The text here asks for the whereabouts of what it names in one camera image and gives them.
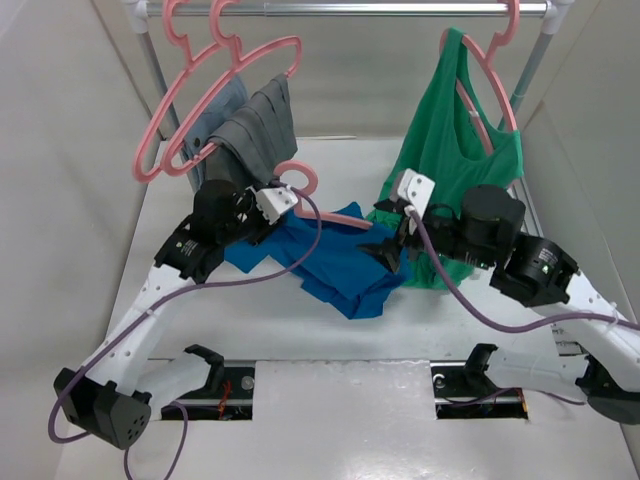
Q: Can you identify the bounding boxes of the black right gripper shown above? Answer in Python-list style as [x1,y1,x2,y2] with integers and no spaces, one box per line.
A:
[354,206,492,273]

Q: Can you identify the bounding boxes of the blue t shirt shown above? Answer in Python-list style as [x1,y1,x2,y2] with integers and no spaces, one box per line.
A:
[225,212,412,319]

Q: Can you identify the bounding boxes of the green tank top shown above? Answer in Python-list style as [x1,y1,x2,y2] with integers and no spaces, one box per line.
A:
[364,27,525,291]

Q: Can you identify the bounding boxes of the pink hanger with green shirt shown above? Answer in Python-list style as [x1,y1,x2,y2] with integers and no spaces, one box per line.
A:
[454,1,521,156]

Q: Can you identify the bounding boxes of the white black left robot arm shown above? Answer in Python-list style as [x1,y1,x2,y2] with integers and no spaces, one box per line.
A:
[48,180,298,450]

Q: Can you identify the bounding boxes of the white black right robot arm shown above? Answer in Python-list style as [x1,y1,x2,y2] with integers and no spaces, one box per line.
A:
[358,185,639,425]

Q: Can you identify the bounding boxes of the pink hanger with grey clothes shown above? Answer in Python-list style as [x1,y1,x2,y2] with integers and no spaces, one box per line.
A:
[160,1,302,177]

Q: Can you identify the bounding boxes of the grey pleated skirt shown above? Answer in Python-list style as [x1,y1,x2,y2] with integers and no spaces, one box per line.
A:
[204,74,297,189]

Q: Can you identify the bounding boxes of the light blue garment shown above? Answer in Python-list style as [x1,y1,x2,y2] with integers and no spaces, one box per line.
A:
[181,76,251,191]

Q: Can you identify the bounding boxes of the metal clothes rack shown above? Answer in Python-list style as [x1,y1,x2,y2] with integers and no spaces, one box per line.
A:
[118,0,571,214]

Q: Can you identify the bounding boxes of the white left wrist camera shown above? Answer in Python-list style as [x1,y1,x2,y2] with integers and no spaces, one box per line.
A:
[255,184,299,225]

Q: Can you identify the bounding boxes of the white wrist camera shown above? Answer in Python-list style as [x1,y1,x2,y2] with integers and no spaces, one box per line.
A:
[255,184,299,225]
[389,169,435,216]

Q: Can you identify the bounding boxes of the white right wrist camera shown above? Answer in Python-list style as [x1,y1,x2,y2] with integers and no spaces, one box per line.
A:
[389,169,435,216]

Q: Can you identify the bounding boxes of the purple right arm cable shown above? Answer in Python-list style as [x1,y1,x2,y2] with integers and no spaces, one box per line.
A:
[407,207,640,406]

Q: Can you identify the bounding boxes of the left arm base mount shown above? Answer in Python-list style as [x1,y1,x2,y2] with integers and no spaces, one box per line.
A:
[177,361,256,421]

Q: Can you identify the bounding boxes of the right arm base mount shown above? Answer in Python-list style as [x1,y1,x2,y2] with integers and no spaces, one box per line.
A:
[430,361,528,420]

